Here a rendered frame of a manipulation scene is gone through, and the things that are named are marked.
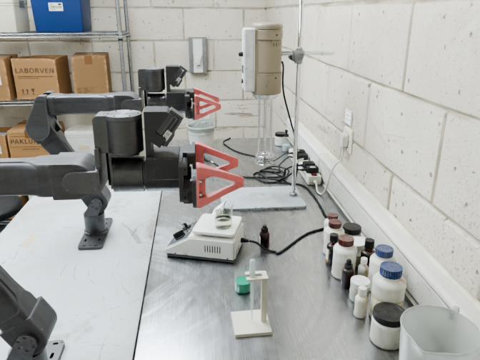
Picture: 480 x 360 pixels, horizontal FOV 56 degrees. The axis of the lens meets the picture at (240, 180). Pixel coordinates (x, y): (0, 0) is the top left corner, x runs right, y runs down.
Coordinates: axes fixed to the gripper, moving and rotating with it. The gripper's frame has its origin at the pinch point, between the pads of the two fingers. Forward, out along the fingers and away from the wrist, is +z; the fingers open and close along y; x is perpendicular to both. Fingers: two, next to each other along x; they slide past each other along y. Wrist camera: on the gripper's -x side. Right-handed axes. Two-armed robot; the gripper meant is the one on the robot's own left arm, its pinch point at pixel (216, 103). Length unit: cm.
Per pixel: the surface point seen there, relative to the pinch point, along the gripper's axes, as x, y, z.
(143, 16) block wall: -21, 225, -42
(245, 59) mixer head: -10.4, 19.1, 10.1
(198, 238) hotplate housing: 33.7, -18.8, -6.3
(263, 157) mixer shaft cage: 22.9, 19.6, 17.3
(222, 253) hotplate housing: 37.3, -21.3, 0.2
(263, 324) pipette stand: 39, -49, 8
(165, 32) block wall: -10, 225, -27
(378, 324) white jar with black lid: 35, -57, 30
